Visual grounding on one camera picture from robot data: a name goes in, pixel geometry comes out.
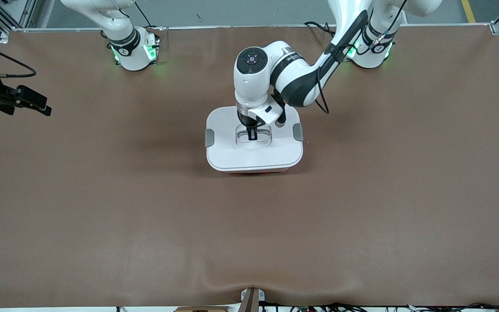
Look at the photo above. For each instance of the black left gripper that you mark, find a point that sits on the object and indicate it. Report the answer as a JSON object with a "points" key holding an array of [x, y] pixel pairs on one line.
{"points": [[244, 118]]}

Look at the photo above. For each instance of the white box lid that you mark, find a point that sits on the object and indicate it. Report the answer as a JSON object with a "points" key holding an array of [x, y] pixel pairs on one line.
{"points": [[232, 158]]}

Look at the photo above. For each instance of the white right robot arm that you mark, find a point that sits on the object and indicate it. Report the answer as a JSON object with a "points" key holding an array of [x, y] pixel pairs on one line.
{"points": [[124, 47]]}

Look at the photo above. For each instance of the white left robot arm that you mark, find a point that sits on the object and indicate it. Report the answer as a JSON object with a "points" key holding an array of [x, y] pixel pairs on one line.
{"points": [[249, 86]]}

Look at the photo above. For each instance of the grey lid latch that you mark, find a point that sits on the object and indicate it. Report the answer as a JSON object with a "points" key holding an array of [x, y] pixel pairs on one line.
{"points": [[298, 132], [209, 138]]}

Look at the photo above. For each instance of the silver table edge strip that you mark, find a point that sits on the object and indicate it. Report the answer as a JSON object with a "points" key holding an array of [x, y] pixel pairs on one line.
{"points": [[254, 26]]}

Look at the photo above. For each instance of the brown table mat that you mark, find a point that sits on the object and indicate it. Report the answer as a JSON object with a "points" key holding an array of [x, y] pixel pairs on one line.
{"points": [[362, 216]]}

